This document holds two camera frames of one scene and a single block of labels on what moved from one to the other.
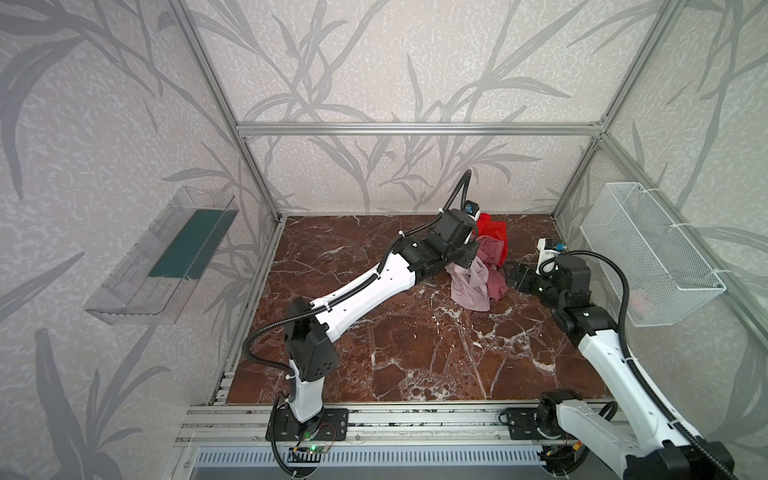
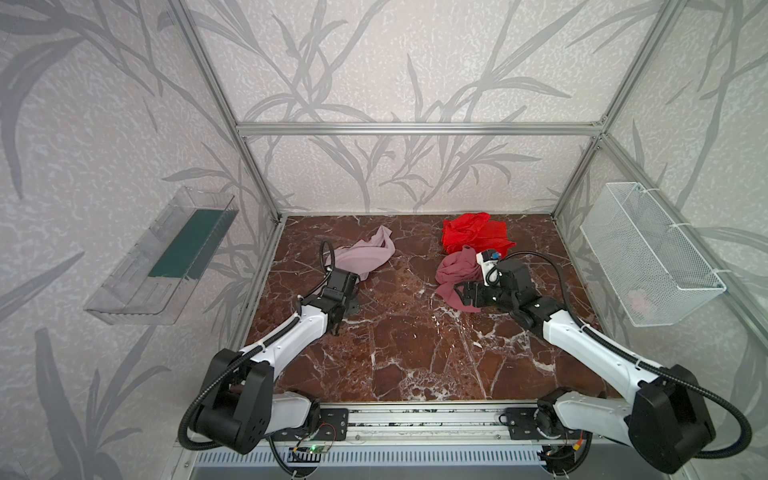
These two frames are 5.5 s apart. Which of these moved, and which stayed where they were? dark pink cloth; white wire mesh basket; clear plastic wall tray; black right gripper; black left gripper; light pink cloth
Moved: dark pink cloth; black right gripper; black left gripper; light pink cloth
Stayed: clear plastic wall tray; white wire mesh basket
